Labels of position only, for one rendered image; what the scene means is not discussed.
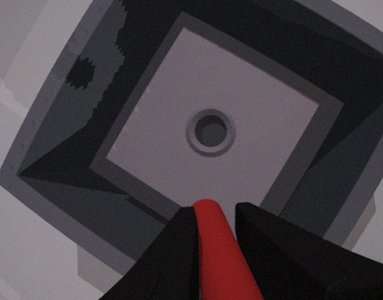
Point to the grey square plate with hole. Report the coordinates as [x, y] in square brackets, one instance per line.
[200, 83]

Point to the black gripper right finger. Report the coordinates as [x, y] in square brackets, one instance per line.
[291, 263]

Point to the dark grey open box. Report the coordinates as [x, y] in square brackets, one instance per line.
[57, 163]

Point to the red peg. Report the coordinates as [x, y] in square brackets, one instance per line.
[223, 272]

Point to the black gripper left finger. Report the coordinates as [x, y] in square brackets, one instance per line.
[169, 268]

